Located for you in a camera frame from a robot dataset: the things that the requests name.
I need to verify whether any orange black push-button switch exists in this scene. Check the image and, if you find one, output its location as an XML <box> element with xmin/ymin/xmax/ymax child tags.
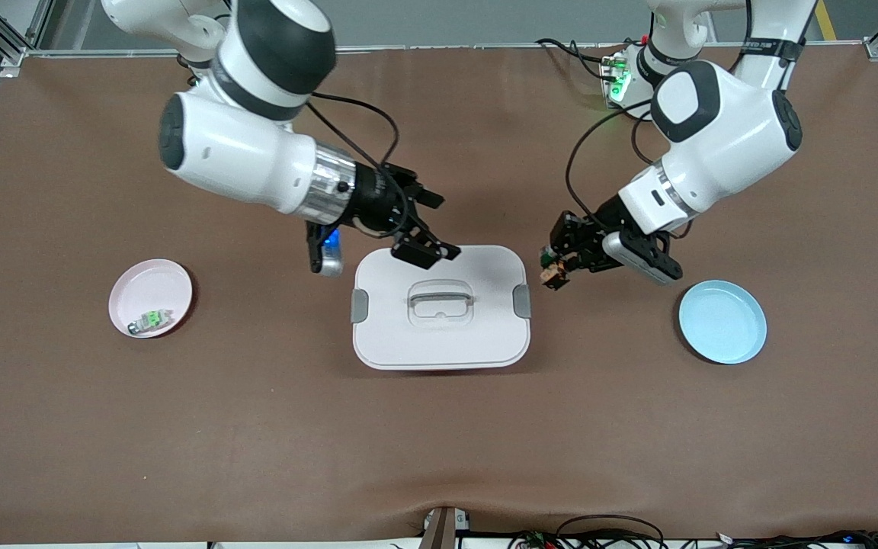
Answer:
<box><xmin>538</xmin><ymin>246</ymin><xmax>571</xmax><ymax>292</ymax></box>

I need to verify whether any white lidded storage box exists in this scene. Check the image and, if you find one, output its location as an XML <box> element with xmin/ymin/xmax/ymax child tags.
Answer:
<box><xmin>351</xmin><ymin>245</ymin><xmax>532</xmax><ymax>371</ymax></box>

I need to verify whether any light blue round plate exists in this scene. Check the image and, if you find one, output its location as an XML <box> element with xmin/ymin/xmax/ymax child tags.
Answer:
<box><xmin>678</xmin><ymin>280</ymin><xmax>767</xmax><ymax>365</ymax></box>

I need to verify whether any brown table mat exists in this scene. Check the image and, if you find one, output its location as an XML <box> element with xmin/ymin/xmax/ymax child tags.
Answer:
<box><xmin>0</xmin><ymin>44</ymin><xmax>878</xmax><ymax>546</ymax></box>

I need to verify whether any pink round plate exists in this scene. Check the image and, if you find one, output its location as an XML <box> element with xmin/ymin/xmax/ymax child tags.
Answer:
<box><xmin>108</xmin><ymin>259</ymin><xmax>194</xmax><ymax>339</ymax></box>

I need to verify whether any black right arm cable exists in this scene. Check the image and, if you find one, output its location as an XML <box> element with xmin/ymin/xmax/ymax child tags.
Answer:
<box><xmin>303</xmin><ymin>91</ymin><xmax>409</xmax><ymax>237</ymax></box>

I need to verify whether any silver table edge rail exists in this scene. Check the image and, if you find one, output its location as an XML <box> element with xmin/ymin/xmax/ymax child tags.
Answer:
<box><xmin>24</xmin><ymin>42</ymin><xmax>867</xmax><ymax>58</ymax></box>

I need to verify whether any black left arm base cable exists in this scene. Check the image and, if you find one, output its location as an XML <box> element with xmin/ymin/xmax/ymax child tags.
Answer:
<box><xmin>536</xmin><ymin>38</ymin><xmax>617</xmax><ymax>81</ymax></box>

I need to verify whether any black looped cable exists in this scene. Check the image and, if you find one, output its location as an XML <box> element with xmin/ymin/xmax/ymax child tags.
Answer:
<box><xmin>557</xmin><ymin>514</ymin><xmax>665</xmax><ymax>549</ymax></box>

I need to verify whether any green white push-button switch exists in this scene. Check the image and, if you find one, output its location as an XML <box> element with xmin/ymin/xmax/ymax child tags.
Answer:
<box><xmin>127</xmin><ymin>309</ymin><xmax>175</xmax><ymax>336</ymax></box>

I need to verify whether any coloured wire bundle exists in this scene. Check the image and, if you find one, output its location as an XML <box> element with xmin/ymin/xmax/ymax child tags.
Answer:
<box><xmin>509</xmin><ymin>529</ymin><xmax>562</xmax><ymax>549</ymax></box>

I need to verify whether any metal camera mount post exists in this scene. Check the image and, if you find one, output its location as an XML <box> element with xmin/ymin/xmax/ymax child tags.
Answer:
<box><xmin>420</xmin><ymin>506</ymin><xmax>472</xmax><ymax>549</ymax></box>

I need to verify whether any black cable bundle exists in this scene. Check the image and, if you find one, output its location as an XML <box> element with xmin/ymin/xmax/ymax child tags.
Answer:
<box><xmin>713</xmin><ymin>529</ymin><xmax>878</xmax><ymax>549</ymax></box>

